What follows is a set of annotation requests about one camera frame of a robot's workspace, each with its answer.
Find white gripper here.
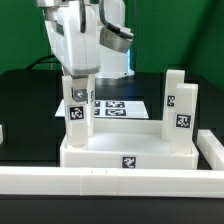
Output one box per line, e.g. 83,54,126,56
43,3,100,102

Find white desk tabletop tray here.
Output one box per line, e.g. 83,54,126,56
60,118,199,170

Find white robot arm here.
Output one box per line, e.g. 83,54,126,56
36,0,100,102

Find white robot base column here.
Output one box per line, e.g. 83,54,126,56
96,0,134,82

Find white sheet with fiducial tags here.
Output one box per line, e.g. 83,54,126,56
54,99,150,120

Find white block at left edge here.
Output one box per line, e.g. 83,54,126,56
0,124,3,145

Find black cable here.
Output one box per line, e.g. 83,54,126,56
25,54,63,70

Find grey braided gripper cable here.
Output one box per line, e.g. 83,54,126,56
79,0,135,54

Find white front fence rail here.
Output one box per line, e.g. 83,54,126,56
0,166,224,198

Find white fence rail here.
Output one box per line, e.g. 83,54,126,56
197,129,224,171
0,166,224,198

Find white right fence rail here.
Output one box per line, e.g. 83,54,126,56
197,129,224,171

